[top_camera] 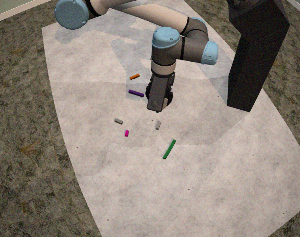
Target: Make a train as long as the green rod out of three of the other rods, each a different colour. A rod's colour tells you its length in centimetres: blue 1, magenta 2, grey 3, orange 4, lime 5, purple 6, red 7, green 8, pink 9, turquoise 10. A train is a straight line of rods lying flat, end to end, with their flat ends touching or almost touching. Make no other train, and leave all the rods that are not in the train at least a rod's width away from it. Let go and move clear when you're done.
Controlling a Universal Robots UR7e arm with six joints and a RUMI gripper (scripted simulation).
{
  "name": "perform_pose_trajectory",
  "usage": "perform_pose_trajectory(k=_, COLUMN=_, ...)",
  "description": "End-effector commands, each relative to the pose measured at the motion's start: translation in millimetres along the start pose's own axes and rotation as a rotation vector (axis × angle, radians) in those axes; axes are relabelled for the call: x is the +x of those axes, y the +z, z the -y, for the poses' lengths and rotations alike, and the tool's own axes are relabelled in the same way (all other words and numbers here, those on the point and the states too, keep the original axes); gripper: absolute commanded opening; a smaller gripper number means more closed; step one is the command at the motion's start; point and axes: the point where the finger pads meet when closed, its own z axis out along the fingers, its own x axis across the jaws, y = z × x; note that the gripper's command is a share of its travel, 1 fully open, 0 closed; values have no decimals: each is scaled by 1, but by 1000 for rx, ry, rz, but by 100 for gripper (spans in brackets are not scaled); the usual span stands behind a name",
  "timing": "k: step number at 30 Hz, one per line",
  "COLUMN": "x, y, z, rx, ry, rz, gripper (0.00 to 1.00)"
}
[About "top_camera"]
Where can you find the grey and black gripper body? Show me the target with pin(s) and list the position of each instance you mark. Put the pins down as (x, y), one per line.
(170, 82)

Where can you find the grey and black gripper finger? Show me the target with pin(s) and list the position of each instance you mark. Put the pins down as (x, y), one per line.
(167, 100)
(147, 92)

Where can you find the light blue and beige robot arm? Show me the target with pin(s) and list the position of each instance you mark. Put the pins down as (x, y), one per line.
(167, 44)

